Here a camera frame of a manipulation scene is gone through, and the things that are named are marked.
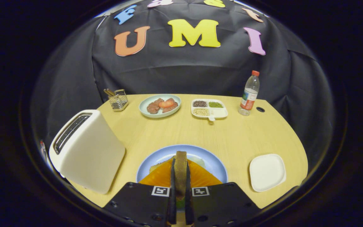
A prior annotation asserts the white square plate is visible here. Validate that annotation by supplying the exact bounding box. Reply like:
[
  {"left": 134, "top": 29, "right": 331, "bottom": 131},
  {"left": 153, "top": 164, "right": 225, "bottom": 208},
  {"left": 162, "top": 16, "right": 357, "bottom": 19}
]
[{"left": 249, "top": 154, "right": 286, "bottom": 192}]

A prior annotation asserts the black backdrop cloth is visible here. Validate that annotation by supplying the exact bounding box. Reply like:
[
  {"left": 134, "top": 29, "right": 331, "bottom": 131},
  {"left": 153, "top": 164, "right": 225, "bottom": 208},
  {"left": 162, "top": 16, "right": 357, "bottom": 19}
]
[{"left": 30, "top": 0, "right": 336, "bottom": 171}]

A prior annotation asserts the white divided seasoning tray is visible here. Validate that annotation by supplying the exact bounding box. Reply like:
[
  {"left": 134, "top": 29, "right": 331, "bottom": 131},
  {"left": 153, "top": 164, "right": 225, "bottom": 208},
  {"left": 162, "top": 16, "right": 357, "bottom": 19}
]
[{"left": 191, "top": 99, "right": 228, "bottom": 122}]

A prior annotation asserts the brown meat patty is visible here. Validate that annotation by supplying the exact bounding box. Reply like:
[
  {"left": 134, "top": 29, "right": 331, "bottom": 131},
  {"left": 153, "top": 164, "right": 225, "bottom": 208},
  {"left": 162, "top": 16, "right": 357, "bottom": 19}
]
[
  {"left": 147, "top": 98, "right": 164, "bottom": 114},
  {"left": 162, "top": 98, "right": 179, "bottom": 113}
]

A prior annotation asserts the blue round plate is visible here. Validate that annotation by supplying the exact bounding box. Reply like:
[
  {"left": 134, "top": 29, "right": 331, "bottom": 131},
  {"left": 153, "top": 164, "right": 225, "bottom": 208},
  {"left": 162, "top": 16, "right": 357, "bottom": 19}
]
[{"left": 136, "top": 144, "right": 228, "bottom": 185}]

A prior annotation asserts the square toast slice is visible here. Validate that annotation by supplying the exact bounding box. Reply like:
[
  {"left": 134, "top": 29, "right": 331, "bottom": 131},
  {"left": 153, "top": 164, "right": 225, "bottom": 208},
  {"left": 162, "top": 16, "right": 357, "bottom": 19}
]
[{"left": 149, "top": 158, "right": 173, "bottom": 173}]

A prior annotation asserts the white toaster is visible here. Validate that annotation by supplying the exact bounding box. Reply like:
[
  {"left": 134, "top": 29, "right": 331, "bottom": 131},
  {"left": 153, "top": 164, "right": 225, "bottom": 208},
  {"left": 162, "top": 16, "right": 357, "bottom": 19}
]
[{"left": 49, "top": 109, "right": 126, "bottom": 195}]

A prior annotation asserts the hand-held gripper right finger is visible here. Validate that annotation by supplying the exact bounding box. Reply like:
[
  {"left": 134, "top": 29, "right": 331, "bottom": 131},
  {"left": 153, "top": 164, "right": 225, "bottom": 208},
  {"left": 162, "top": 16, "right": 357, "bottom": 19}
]
[{"left": 185, "top": 159, "right": 261, "bottom": 227}]

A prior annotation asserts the metal wire utensil basket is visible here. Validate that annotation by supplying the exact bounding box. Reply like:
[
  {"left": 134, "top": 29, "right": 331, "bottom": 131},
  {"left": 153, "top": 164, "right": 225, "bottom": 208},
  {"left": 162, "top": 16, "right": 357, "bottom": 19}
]
[{"left": 104, "top": 89, "right": 129, "bottom": 112}]

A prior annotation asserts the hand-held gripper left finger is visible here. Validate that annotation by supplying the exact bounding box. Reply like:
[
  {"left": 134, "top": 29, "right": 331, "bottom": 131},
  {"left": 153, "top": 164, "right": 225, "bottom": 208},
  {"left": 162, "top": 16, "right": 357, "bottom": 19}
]
[{"left": 103, "top": 158, "right": 177, "bottom": 227}]

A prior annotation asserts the pale green round plate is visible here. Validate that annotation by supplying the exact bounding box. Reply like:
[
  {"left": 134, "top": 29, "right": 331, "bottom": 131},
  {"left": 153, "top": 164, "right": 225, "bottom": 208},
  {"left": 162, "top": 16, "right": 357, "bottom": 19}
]
[{"left": 139, "top": 94, "right": 182, "bottom": 119}]

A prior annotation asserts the brown toasted bread slice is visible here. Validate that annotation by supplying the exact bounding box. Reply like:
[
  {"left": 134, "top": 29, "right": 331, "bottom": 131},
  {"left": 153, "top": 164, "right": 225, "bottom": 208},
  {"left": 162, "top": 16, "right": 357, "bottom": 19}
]
[{"left": 174, "top": 151, "right": 188, "bottom": 200}]

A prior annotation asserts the clear plastic bottle red cap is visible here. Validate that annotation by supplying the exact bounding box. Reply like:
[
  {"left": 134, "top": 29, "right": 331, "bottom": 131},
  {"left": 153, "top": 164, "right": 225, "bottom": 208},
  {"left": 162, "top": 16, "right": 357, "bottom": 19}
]
[{"left": 238, "top": 70, "right": 260, "bottom": 116}]

